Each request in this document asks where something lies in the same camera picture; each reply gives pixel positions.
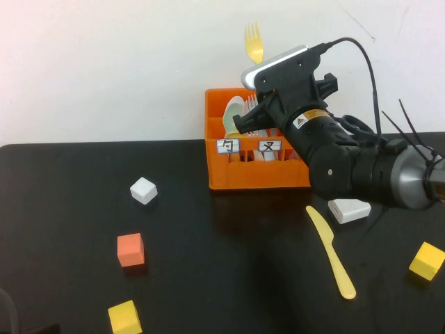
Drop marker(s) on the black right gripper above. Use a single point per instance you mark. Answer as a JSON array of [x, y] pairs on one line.
[[257, 116]]

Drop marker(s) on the yellow plastic fork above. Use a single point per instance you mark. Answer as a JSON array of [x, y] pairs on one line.
[[253, 41]]

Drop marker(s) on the yellow plastic knife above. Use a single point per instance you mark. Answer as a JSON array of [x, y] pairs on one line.
[[329, 240]]

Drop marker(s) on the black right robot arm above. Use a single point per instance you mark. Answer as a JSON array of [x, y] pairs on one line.
[[330, 167]]

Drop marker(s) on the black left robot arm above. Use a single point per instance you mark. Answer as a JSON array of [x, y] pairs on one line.
[[7, 313]]

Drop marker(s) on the orange plastic cutlery holder crate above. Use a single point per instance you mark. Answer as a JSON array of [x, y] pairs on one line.
[[257, 174]]

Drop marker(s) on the pale pink plastic fork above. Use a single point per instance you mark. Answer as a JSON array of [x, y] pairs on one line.
[[246, 108]]

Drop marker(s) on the light blue plastic fork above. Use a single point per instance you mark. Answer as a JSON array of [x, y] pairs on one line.
[[253, 101]]

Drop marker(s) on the white plastic spoon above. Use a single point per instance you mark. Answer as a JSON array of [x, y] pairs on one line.
[[238, 100]]

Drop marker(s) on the pale green plastic spoon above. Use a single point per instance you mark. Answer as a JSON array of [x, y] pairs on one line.
[[230, 116]]

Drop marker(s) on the yellow plastic spoon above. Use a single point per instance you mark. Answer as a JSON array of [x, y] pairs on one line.
[[233, 134]]

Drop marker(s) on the white fork character label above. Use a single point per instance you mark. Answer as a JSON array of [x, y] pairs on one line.
[[270, 145]]

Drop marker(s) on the white spoon character label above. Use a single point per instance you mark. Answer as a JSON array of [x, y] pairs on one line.
[[228, 145]]

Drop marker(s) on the white foam cube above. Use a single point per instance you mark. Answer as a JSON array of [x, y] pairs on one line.
[[143, 190]]

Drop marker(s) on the orange foam cube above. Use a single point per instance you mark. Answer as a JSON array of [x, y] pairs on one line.
[[130, 249]]

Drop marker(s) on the yellow foam cube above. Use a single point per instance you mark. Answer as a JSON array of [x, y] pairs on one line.
[[124, 319], [427, 261]]

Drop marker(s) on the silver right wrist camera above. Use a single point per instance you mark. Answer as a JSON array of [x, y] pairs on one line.
[[285, 73]]

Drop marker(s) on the white USB wall charger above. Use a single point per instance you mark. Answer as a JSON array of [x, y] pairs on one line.
[[351, 210]]

